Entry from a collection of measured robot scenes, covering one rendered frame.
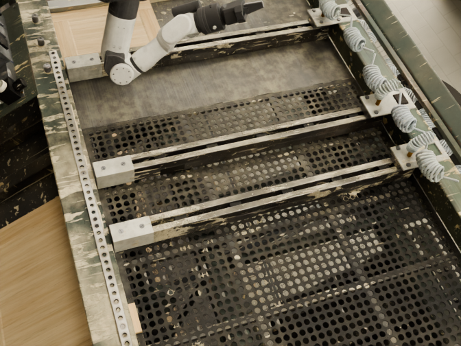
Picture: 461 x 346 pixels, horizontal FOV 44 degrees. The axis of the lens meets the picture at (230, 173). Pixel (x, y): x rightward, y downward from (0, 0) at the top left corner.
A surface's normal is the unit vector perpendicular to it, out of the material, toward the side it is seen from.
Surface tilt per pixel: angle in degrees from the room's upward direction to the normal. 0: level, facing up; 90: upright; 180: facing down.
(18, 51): 90
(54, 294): 90
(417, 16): 90
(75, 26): 59
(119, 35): 90
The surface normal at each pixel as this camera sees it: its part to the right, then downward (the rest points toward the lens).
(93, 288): 0.11, -0.56
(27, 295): -0.38, -0.37
